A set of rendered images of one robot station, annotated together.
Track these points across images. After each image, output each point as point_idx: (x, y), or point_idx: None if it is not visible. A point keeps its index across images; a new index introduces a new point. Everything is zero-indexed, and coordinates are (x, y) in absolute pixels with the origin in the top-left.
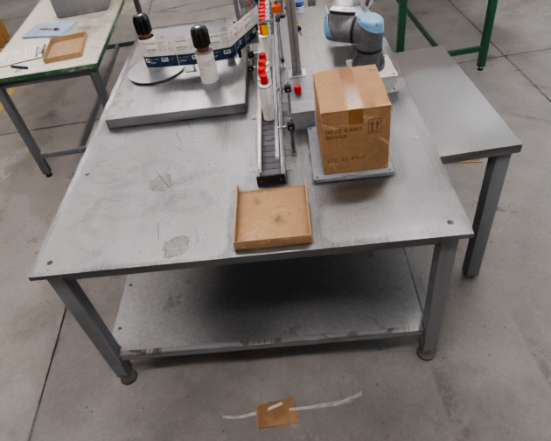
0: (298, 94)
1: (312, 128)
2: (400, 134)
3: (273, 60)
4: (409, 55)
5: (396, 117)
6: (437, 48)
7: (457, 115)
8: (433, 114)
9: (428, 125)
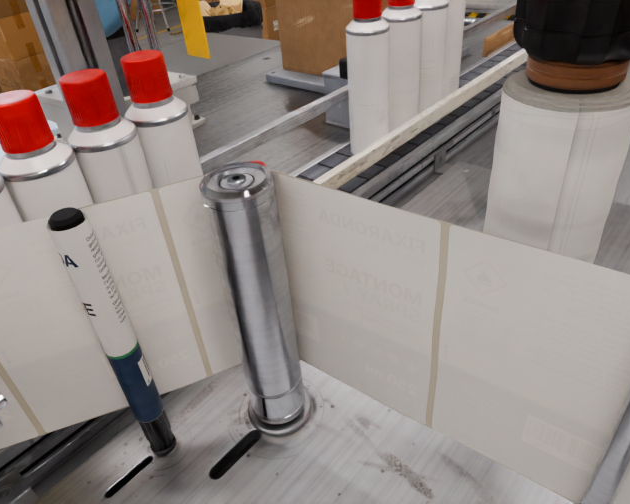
0: None
1: None
2: (273, 65)
3: (245, 137)
4: None
5: (231, 79)
6: None
7: (179, 61)
8: (190, 69)
9: (225, 62)
